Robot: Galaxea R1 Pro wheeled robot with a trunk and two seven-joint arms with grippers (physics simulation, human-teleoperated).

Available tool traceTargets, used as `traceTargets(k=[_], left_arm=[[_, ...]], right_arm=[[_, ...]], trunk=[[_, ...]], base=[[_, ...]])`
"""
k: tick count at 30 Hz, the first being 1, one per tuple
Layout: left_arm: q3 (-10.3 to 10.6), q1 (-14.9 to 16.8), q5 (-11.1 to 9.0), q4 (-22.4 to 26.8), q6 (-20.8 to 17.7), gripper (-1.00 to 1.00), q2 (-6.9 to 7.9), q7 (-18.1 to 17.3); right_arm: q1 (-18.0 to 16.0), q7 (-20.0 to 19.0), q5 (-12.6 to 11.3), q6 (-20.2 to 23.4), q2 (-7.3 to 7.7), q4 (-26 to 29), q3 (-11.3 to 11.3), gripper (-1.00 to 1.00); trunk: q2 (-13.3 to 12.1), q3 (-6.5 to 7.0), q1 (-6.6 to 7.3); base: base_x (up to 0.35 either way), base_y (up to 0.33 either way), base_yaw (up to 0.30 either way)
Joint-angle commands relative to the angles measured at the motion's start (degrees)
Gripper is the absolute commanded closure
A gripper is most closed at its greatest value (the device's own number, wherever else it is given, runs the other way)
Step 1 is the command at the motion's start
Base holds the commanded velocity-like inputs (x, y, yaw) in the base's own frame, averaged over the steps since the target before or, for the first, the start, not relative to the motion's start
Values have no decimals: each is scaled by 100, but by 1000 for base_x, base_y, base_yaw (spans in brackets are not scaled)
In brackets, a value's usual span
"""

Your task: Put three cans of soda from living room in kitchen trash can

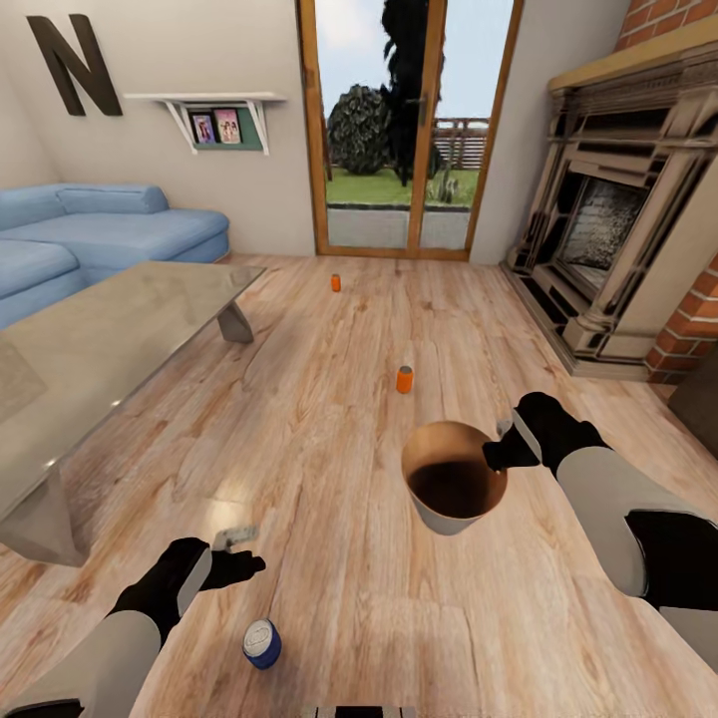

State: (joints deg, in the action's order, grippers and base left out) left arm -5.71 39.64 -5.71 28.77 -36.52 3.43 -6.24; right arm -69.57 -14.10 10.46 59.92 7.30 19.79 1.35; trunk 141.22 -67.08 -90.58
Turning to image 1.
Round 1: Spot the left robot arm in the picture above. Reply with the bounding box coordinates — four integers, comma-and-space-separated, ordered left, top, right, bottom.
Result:
0, 525, 266, 718

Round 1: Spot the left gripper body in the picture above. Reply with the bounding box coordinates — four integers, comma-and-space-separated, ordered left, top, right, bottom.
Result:
199, 550, 253, 592

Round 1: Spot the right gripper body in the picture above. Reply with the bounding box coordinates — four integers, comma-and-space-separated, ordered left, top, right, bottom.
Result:
482, 435, 539, 471

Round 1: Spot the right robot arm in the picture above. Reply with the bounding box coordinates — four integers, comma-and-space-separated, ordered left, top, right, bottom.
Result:
482, 392, 718, 675

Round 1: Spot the trash can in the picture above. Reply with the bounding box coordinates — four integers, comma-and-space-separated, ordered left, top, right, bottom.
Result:
401, 421, 509, 537

